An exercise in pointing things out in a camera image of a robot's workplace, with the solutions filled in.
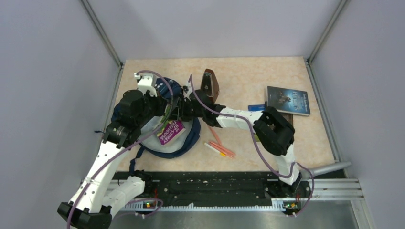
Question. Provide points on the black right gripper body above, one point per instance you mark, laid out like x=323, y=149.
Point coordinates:
x=188, y=110

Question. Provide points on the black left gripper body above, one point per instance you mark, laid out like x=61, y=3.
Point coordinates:
x=153, y=106

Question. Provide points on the purple colourful children's book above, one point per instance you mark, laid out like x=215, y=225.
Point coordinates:
x=170, y=132

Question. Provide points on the navy blue student backpack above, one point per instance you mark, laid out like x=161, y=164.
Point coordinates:
x=186, y=139

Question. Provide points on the dark blue fantasy book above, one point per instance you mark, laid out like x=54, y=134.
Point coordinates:
x=288, y=101

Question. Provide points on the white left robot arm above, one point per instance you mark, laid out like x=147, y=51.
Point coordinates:
x=92, y=207

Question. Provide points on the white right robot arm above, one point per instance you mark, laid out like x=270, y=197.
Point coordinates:
x=274, y=132

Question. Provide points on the brown wooden metronome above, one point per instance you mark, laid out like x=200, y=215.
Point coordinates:
x=210, y=85

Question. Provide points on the pink pen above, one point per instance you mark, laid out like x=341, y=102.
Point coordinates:
x=215, y=135
x=222, y=148
x=228, y=155

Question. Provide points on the white yellow-tipped pen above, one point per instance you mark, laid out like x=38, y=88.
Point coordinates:
x=214, y=149

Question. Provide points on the blue green landscape book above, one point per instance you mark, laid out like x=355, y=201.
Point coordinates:
x=256, y=107

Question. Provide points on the dark brown book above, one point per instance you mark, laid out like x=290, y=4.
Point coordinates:
x=288, y=117

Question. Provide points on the grey metal tube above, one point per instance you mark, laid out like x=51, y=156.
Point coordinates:
x=306, y=174

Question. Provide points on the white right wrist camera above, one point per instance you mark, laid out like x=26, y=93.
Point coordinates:
x=187, y=90

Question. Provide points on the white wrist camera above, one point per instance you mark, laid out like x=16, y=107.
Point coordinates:
x=146, y=84
x=187, y=90

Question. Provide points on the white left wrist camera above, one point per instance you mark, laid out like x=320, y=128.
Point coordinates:
x=146, y=84

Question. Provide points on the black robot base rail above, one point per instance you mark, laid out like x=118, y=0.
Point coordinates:
x=220, y=189

